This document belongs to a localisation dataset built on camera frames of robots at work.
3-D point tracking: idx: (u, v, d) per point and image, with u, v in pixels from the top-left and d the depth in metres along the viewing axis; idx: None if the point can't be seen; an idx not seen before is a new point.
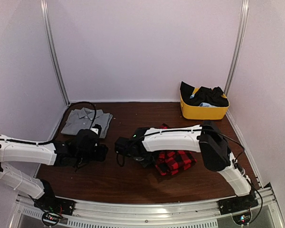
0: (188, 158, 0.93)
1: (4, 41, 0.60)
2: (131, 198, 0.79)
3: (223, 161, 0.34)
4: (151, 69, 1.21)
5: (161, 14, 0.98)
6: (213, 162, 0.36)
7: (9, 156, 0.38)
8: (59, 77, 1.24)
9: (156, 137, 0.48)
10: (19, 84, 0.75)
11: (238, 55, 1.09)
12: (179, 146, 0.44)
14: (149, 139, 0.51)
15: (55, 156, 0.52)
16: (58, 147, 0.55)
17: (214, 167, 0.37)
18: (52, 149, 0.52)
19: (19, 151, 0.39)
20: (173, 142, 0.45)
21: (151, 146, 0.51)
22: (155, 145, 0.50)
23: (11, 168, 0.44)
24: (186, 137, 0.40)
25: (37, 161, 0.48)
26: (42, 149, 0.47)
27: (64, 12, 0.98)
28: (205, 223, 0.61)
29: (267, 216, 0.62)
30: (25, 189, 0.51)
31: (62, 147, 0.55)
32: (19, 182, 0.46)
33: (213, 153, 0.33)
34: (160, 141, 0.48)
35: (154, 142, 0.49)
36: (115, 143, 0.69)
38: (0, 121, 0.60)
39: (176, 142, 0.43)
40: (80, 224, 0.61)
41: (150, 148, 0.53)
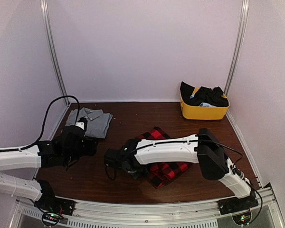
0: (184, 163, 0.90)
1: (4, 41, 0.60)
2: (131, 198, 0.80)
3: (222, 171, 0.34)
4: (151, 69, 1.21)
5: (161, 14, 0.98)
6: (211, 172, 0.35)
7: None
8: (60, 77, 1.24)
9: (150, 151, 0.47)
10: (19, 85, 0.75)
11: (238, 55, 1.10)
12: (175, 158, 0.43)
14: (142, 152, 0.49)
15: (41, 158, 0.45)
16: (43, 147, 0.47)
17: (213, 176, 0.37)
18: (36, 151, 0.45)
19: (4, 161, 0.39)
20: (167, 155, 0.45)
21: (144, 158, 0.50)
22: (149, 158, 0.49)
23: (5, 176, 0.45)
24: (183, 149, 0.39)
25: (27, 166, 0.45)
26: (24, 154, 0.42)
27: (64, 12, 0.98)
28: (204, 223, 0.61)
29: (267, 216, 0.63)
30: (22, 193, 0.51)
31: (47, 148, 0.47)
32: (14, 188, 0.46)
33: (211, 163, 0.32)
34: (155, 154, 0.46)
35: (147, 155, 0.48)
36: (105, 156, 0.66)
38: (0, 121, 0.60)
39: (171, 154, 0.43)
40: (80, 223, 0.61)
41: (143, 161, 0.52)
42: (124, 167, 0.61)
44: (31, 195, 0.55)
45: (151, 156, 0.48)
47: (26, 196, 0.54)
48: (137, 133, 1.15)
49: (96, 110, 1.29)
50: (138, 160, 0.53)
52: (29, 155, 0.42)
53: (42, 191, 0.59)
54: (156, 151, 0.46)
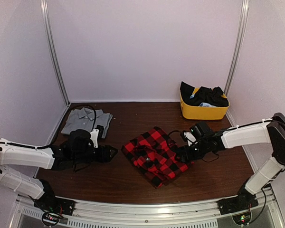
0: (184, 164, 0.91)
1: (4, 41, 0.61)
2: (131, 198, 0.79)
3: None
4: (151, 69, 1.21)
5: (160, 14, 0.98)
6: (280, 149, 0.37)
7: (11, 159, 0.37)
8: (60, 77, 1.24)
9: (233, 132, 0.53)
10: (19, 84, 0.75)
11: (238, 55, 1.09)
12: (254, 138, 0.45)
14: (226, 133, 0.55)
15: (54, 160, 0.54)
16: (56, 151, 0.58)
17: (284, 158, 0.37)
18: (50, 154, 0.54)
19: (20, 155, 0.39)
20: (247, 136, 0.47)
21: (228, 141, 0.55)
22: (232, 141, 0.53)
23: (11, 170, 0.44)
24: (258, 128, 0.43)
25: (33, 164, 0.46)
26: (41, 154, 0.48)
27: (64, 12, 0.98)
28: (205, 223, 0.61)
29: (267, 216, 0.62)
30: (25, 190, 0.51)
31: (59, 153, 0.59)
32: (18, 182, 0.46)
33: (279, 137, 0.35)
34: (238, 136, 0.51)
35: (231, 137, 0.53)
36: (197, 124, 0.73)
38: (0, 122, 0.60)
39: (250, 133, 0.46)
40: (80, 224, 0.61)
41: (227, 144, 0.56)
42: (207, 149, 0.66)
44: (33, 192, 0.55)
45: (234, 139, 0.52)
47: (28, 193, 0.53)
48: (137, 133, 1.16)
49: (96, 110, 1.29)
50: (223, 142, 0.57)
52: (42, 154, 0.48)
53: (42, 190, 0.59)
54: (237, 131, 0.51)
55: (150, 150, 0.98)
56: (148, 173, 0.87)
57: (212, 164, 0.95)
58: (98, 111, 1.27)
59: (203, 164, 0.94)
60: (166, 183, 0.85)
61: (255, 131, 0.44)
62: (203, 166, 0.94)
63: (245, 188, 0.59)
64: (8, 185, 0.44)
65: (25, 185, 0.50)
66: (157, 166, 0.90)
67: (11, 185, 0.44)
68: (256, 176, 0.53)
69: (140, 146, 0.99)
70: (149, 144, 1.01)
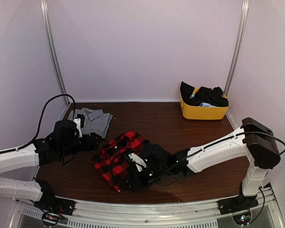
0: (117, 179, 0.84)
1: (4, 42, 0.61)
2: (131, 198, 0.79)
3: (279, 156, 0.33)
4: (151, 69, 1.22)
5: (161, 13, 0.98)
6: (265, 159, 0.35)
7: None
8: (60, 77, 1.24)
9: (201, 156, 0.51)
10: (19, 84, 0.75)
11: (238, 55, 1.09)
12: (226, 156, 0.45)
14: (193, 160, 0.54)
15: (38, 155, 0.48)
16: (39, 145, 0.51)
17: (268, 164, 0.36)
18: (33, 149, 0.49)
19: (1, 162, 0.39)
20: (220, 156, 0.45)
21: (197, 166, 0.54)
22: (202, 165, 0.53)
23: (4, 180, 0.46)
24: (232, 145, 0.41)
25: (22, 165, 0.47)
26: (24, 153, 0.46)
27: (64, 12, 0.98)
28: (205, 223, 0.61)
29: (267, 216, 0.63)
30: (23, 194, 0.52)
31: (43, 145, 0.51)
32: (14, 189, 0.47)
33: (264, 151, 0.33)
34: (207, 158, 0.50)
35: (199, 162, 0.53)
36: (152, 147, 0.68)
38: (0, 122, 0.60)
39: (221, 154, 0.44)
40: (80, 224, 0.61)
41: (197, 168, 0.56)
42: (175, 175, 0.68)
44: (32, 194, 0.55)
45: (202, 162, 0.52)
47: (27, 196, 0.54)
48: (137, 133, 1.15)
49: (96, 110, 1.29)
50: (192, 169, 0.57)
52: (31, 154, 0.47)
53: (42, 191, 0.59)
54: (204, 156, 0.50)
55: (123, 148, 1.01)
56: (103, 161, 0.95)
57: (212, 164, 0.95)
58: (98, 111, 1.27)
59: None
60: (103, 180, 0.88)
61: (229, 149, 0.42)
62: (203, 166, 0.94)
63: (245, 194, 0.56)
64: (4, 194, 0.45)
65: (22, 191, 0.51)
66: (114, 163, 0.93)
67: (7, 194, 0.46)
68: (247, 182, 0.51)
69: (122, 142, 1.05)
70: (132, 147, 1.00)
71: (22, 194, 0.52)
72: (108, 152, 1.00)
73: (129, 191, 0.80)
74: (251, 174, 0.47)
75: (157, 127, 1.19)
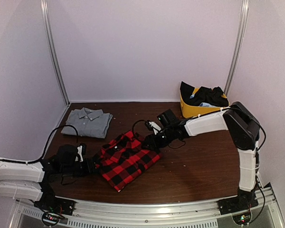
0: (117, 181, 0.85)
1: (4, 42, 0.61)
2: (130, 198, 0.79)
3: (249, 136, 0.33)
4: (151, 69, 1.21)
5: (161, 14, 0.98)
6: (238, 137, 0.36)
7: (0, 175, 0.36)
8: (60, 77, 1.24)
9: (195, 120, 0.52)
10: (20, 83, 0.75)
11: (238, 55, 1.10)
12: (212, 126, 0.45)
14: (189, 122, 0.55)
15: (44, 173, 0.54)
16: (45, 165, 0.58)
17: (242, 144, 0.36)
18: (40, 167, 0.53)
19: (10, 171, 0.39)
20: (207, 124, 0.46)
21: (192, 129, 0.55)
22: (195, 129, 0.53)
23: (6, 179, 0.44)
24: (215, 115, 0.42)
25: (26, 178, 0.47)
26: (30, 168, 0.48)
27: (65, 12, 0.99)
28: (204, 223, 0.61)
29: (267, 216, 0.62)
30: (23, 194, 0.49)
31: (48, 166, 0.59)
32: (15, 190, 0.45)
33: (235, 126, 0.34)
34: (199, 123, 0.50)
35: (194, 126, 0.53)
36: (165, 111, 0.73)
38: (0, 121, 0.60)
39: (209, 121, 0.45)
40: (80, 223, 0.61)
41: (191, 133, 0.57)
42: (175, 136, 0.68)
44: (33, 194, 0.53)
45: (194, 127, 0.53)
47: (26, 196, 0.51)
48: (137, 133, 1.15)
49: (96, 110, 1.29)
50: (187, 131, 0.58)
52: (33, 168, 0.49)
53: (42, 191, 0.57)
54: (198, 120, 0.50)
55: (124, 148, 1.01)
56: (103, 161, 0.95)
57: (212, 164, 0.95)
58: (98, 111, 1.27)
59: (203, 164, 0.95)
60: (102, 180, 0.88)
61: (214, 118, 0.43)
62: (203, 166, 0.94)
63: (241, 187, 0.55)
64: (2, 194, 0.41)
65: (23, 191, 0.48)
66: (114, 163, 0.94)
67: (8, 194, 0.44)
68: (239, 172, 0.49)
69: (122, 142, 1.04)
70: (132, 147, 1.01)
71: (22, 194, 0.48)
72: (108, 152, 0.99)
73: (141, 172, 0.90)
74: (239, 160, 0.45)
75: None
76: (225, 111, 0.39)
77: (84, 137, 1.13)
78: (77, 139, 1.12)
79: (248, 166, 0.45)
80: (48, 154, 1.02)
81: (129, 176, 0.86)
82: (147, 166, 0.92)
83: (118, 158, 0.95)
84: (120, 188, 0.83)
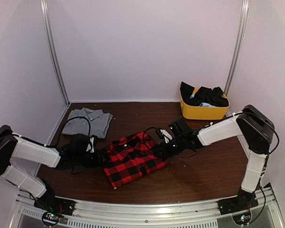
0: (116, 179, 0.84)
1: (4, 41, 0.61)
2: (130, 199, 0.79)
3: (265, 138, 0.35)
4: (151, 69, 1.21)
5: (160, 14, 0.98)
6: (254, 139, 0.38)
7: (22, 151, 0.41)
8: (60, 77, 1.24)
9: (208, 129, 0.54)
10: (19, 83, 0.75)
11: (238, 55, 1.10)
12: (226, 132, 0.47)
14: (202, 132, 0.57)
15: (60, 157, 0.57)
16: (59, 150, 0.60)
17: (257, 147, 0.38)
18: (57, 152, 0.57)
19: (31, 149, 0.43)
20: (221, 131, 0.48)
21: (205, 138, 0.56)
22: (208, 137, 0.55)
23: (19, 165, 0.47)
24: (228, 121, 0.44)
25: (44, 161, 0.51)
26: (49, 151, 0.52)
27: (64, 12, 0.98)
28: (204, 223, 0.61)
29: (267, 216, 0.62)
30: (28, 186, 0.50)
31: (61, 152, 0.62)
32: (24, 177, 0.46)
33: (251, 129, 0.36)
34: (212, 132, 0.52)
35: (207, 134, 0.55)
36: (176, 121, 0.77)
38: (0, 121, 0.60)
39: (223, 128, 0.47)
40: (80, 224, 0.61)
41: (204, 141, 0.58)
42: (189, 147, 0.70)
44: (36, 190, 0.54)
45: (208, 136, 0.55)
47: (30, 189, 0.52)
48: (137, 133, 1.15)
49: (96, 110, 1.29)
50: (201, 141, 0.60)
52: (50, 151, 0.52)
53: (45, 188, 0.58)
54: (211, 128, 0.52)
55: (132, 148, 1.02)
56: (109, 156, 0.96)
57: (212, 164, 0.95)
58: (98, 111, 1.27)
59: (203, 164, 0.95)
60: (104, 175, 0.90)
61: (227, 124, 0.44)
62: (203, 166, 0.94)
63: (242, 188, 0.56)
64: (12, 180, 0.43)
65: (31, 182, 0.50)
66: (119, 160, 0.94)
67: (17, 181, 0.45)
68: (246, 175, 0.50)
69: (132, 143, 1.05)
70: (140, 148, 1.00)
71: (27, 185, 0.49)
72: (116, 148, 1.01)
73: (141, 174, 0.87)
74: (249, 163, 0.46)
75: (156, 127, 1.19)
76: (238, 115, 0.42)
77: None
78: None
79: (256, 169, 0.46)
80: None
81: (128, 177, 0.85)
82: (149, 170, 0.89)
83: (124, 156, 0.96)
84: (117, 186, 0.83)
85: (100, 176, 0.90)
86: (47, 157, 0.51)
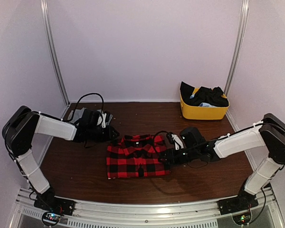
0: (112, 170, 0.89)
1: (4, 41, 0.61)
2: (131, 198, 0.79)
3: None
4: (151, 68, 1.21)
5: (160, 13, 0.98)
6: (277, 150, 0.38)
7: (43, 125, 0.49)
8: (60, 77, 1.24)
9: (225, 141, 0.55)
10: (19, 83, 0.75)
11: (238, 55, 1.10)
12: (247, 144, 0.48)
14: (218, 144, 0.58)
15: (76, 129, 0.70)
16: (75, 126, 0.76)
17: (280, 157, 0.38)
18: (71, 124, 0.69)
19: (50, 124, 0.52)
20: (241, 143, 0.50)
21: (223, 150, 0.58)
22: (227, 149, 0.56)
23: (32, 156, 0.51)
24: (250, 133, 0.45)
25: (61, 133, 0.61)
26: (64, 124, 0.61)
27: (64, 12, 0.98)
28: (204, 223, 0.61)
29: (267, 216, 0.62)
30: (35, 179, 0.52)
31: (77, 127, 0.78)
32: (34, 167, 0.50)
33: (275, 140, 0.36)
34: (231, 144, 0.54)
35: (225, 146, 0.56)
36: (188, 130, 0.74)
38: (1, 122, 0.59)
39: (243, 139, 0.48)
40: (80, 223, 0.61)
41: (223, 154, 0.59)
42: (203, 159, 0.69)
44: (41, 185, 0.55)
45: (226, 147, 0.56)
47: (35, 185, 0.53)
48: (138, 133, 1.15)
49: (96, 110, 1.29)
50: (217, 153, 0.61)
52: (64, 125, 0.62)
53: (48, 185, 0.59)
54: (229, 140, 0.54)
55: (140, 147, 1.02)
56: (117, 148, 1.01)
57: (212, 164, 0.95)
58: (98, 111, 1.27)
59: (204, 164, 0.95)
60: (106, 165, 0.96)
61: (250, 136, 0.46)
62: (203, 166, 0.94)
63: (245, 189, 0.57)
64: (23, 167, 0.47)
65: (37, 174, 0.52)
66: (124, 154, 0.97)
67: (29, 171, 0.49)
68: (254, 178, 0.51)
69: (144, 143, 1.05)
70: (149, 150, 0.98)
71: (34, 179, 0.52)
72: (126, 143, 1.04)
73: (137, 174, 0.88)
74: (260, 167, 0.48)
75: (157, 127, 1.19)
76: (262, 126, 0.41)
77: None
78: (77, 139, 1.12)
79: (267, 175, 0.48)
80: (49, 155, 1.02)
81: (124, 172, 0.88)
82: (146, 173, 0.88)
83: (129, 152, 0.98)
84: (111, 177, 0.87)
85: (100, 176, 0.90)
86: (63, 129, 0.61)
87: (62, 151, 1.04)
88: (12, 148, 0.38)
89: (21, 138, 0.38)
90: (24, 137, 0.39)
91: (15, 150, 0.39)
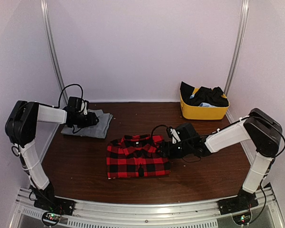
0: (111, 170, 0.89)
1: (4, 41, 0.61)
2: (130, 199, 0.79)
3: (274, 141, 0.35)
4: (151, 69, 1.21)
5: (161, 14, 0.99)
6: (262, 143, 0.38)
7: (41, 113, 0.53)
8: (60, 77, 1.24)
9: (215, 136, 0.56)
10: (19, 83, 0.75)
11: (238, 55, 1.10)
12: (234, 138, 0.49)
14: (209, 138, 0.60)
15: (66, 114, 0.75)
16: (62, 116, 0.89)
17: (267, 150, 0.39)
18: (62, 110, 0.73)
19: (45, 111, 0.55)
20: (229, 137, 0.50)
21: (213, 144, 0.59)
22: (216, 143, 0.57)
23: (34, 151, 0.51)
24: (235, 127, 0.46)
25: (56, 119, 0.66)
26: (57, 110, 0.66)
27: (64, 12, 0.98)
28: (205, 223, 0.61)
29: (268, 216, 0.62)
30: (36, 175, 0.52)
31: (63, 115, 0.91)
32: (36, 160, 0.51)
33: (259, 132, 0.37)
34: (220, 138, 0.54)
35: (214, 141, 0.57)
36: (185, 126, 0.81)
38: (1, 122, 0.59)
39: (230, 133, 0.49)
40: (80, 223, 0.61)
41: (213, 148, 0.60)
42: (195, 153, 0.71)
44: (42, 182, 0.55)
45: (215, 142, 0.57)
47: (37, 180, 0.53)
48: (137, 133, 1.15)
49: (96, 110, 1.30)
50: (208, 148, 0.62)
52: (57, 110, 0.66)
53: (48, 181, 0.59)
54: (218, 134, 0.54)
55: (141, 147, 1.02)
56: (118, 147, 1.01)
57: (212, 164, 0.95)
58: (98, 111, 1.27)
59: (203, 164, 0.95)
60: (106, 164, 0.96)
61: (235, 129, 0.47)
62: (203, 166, 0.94)
63: (243, 188, 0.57)
64: (27, 160, 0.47)
65: (39, 168, 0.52)
66: (124, 154, 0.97)
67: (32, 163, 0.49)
68: (251, 176, 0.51)
69: (144, 142, 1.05)
70: (149, 150, 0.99)
71: (36, 175, 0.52)
72: (126, 142, 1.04)
73: (137, 175, 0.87)
74: (256, 165, 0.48)
75: (156, 127, 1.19)
76: (247, 119, 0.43)
77: (84, 137, 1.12)
78: (77, 139, 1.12)
79: (261, 171, 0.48)
80: (49, 155, 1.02)
81: (124, 173, 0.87)
82: (147, 172, 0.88)
83: (129, 152, 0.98)
84: (111, 177, 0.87)
85: (100, 176, 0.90)
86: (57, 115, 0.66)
87: (62, 151, 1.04)
88: (23, 137, 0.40)
89: (26, 126, 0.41)
90: (28, 126, 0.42)
91: (24, 139, 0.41)
